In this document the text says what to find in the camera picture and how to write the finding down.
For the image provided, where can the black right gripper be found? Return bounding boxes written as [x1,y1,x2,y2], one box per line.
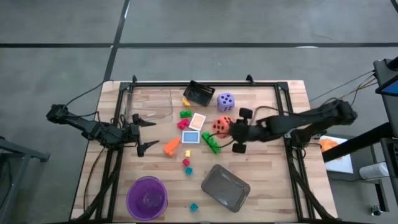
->
[228,107,259,154]

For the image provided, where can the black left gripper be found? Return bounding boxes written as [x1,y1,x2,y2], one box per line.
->
[123,113,160,157]

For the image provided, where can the orange foam die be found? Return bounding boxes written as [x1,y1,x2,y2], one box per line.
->
[212,115,234,139]

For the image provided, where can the purple foam die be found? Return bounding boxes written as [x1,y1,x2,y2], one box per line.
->
[216,92,236,113]

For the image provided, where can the orange toy piece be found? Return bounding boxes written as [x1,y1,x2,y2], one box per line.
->
[163,137,181,157]

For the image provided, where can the blue playing card box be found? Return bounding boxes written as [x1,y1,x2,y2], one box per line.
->
[181,130,201,144]

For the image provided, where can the clear plastic container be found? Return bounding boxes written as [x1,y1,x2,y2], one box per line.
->
[124,88,174,122]

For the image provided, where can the black mesh basket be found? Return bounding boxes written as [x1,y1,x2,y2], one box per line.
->
[182,80,216,107]

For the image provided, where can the grey translucent plastic bin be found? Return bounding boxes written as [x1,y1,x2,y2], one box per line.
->
[200,164,251,213]

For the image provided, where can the purple plastic bucket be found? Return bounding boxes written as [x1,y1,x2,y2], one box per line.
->
[126,175,169,222]

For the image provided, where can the orange object on sheet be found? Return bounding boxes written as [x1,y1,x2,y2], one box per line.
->
[320,138,341,153]

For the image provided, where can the white sheet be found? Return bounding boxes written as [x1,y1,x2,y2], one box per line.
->
[318,135,354,174]

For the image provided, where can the black equipment stand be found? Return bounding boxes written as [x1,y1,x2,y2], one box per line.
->
[322,57,398,215]

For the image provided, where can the grey metal table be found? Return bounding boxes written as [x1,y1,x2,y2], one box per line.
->
[0,136,50,224]

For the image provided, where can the white roll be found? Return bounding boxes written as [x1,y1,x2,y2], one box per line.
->
[359,162,390,180]

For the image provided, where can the blue screen monitor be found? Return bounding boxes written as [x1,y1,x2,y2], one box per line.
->
[374,74,398,96]

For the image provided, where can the brown gripper cable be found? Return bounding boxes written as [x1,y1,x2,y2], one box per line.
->
[250,105,282,124]

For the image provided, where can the black aluminium table frame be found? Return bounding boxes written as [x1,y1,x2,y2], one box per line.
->
[74,74,338,223]

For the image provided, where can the brown cable under table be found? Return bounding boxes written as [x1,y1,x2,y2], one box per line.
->
[83,146,106,212]

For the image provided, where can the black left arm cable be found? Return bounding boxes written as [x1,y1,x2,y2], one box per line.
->
[63,80,106,108]

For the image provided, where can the thin cable bundle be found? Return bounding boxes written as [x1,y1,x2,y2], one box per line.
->
[309,70,379,106]

